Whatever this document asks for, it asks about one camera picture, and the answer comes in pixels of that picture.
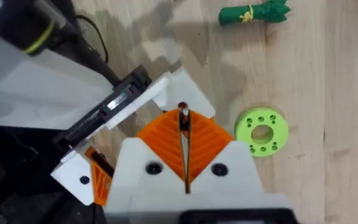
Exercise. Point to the bare finger of the left gripper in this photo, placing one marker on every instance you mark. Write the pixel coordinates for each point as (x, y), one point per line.
(188, 90)

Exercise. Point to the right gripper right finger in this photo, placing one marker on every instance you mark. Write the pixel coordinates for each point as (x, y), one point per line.
(216, 161)

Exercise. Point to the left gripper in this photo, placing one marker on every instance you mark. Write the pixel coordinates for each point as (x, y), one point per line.
(42, 93)

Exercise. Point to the green toy vegetable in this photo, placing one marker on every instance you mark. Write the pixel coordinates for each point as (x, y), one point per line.
(259, 14)

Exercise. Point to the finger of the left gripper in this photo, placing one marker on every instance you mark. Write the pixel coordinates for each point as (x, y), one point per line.
(73, 183)

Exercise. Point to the green disc with holes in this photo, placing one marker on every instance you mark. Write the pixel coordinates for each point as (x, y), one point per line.
(275, 137)

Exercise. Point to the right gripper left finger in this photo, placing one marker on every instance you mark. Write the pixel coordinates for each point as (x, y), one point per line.
(154, 161)

